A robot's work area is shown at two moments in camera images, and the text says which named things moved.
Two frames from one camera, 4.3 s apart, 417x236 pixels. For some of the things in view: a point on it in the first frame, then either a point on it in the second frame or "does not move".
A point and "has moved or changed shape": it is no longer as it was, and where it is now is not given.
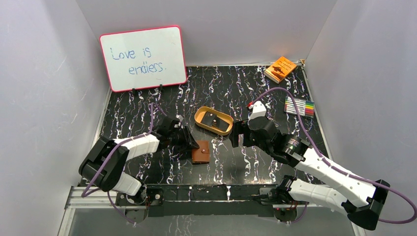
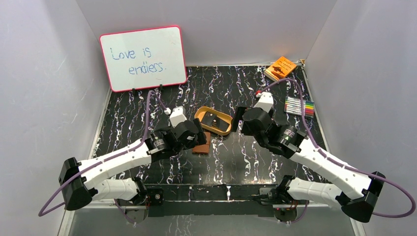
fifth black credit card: [211, 119] does not move
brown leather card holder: [201, 155] has moved or changed shape
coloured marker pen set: [306, 108] does not move
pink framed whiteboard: [143, 58] does not move
